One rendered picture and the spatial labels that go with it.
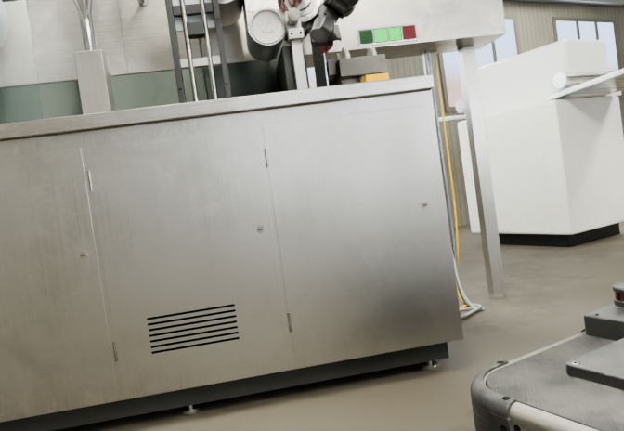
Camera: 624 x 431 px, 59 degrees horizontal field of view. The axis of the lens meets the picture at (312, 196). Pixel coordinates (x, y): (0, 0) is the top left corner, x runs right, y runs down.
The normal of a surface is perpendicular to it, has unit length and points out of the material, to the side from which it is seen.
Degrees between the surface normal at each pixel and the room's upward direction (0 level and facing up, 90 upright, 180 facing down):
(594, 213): 90
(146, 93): 90
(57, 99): 90
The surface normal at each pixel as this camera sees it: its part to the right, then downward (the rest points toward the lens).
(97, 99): 0.13, 0.01
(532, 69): -0.87, 0.13
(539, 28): 0.48, -0.04
